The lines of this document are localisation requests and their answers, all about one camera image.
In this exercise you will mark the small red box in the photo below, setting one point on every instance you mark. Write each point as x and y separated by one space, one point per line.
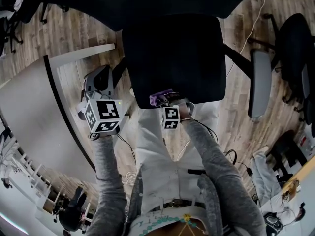
304 140

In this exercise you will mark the yellow wooden table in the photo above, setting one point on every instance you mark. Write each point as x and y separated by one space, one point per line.
301 172

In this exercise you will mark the person's right hand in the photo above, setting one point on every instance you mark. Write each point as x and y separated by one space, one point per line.
173 96

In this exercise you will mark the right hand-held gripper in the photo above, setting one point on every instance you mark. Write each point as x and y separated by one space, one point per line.
172 117

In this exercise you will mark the person's own body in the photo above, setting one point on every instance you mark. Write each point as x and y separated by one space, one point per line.
162 161

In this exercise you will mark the person's right forearm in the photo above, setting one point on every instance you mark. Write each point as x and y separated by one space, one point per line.
209 151

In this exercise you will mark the purple wiping cloth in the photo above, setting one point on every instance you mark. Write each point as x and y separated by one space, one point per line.
156 98

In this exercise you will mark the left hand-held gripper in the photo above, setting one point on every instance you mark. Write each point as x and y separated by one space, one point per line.
103 114

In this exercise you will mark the white metal rack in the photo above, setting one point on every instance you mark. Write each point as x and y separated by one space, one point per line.
27 171

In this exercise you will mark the pink and white cloth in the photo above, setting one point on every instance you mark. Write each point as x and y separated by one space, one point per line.
17 4

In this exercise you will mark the black mesh office chair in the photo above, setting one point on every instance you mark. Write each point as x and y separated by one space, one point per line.
307 99
7 31
292 45
34 4
172 58

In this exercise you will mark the person's left forearm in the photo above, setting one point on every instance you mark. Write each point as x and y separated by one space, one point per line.
108 171

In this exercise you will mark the dark wooden table white legs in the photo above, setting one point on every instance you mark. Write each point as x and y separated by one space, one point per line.
37 102

